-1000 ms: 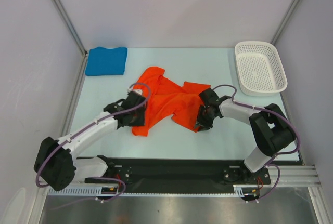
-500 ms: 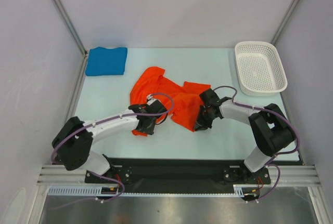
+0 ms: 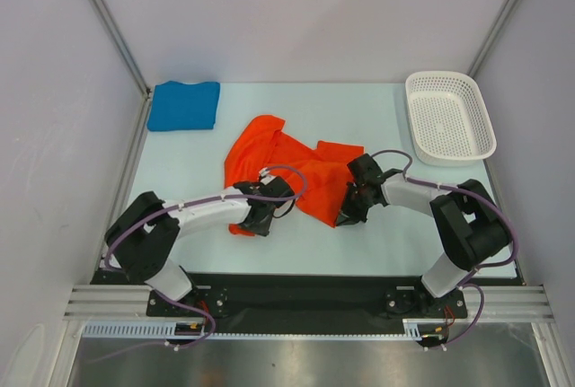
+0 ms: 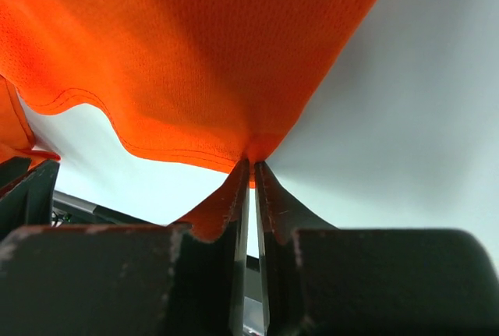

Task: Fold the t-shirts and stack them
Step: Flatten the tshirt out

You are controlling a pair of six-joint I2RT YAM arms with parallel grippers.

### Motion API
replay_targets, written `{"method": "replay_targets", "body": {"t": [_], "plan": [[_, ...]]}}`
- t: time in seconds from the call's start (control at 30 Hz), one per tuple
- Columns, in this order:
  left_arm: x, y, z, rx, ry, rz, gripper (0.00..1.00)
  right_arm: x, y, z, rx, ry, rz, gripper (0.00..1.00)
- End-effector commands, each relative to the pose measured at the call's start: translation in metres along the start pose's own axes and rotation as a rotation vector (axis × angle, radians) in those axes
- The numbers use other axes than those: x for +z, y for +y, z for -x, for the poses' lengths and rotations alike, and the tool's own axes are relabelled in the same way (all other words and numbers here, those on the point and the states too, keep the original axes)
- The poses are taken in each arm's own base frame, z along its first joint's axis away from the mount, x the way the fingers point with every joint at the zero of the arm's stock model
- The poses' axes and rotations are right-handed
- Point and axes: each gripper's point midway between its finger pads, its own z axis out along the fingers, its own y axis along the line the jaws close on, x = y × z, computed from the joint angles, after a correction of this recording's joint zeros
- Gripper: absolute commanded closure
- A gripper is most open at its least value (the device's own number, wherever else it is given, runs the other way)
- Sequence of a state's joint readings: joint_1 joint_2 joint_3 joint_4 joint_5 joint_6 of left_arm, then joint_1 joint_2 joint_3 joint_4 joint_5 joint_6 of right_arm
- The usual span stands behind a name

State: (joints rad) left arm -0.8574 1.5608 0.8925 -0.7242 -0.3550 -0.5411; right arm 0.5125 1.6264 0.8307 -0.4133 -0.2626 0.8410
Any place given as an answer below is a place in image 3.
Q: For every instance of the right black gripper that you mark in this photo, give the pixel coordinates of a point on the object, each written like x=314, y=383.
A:
x=355, y=208

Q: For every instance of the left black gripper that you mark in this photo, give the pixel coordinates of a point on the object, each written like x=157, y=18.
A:
x=259, y=229

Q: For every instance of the orange t shirt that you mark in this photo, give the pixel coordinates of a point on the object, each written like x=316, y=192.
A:
x=263, y=144

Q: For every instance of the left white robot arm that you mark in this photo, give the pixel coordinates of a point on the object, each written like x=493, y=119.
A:
x=142, y=238

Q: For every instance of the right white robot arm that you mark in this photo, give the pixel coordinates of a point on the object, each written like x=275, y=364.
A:
x=473, y=231

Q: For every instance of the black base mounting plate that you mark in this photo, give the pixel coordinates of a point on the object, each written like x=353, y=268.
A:
x=309, y=323

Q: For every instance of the folded blue t shirt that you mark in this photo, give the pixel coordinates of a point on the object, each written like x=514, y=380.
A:
x=177, y=106

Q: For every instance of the white plastic basket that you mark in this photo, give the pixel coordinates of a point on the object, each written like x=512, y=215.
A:
x=449, y=123

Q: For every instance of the left aluminium corner post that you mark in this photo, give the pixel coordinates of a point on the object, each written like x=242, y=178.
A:
x=118, y=41

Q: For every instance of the aluminium corner post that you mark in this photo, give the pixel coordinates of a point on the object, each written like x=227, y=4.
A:
x=499, y=24
x=118, y=41

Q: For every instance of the right aluminium corner post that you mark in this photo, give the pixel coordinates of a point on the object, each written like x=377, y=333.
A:
x=499, y=24

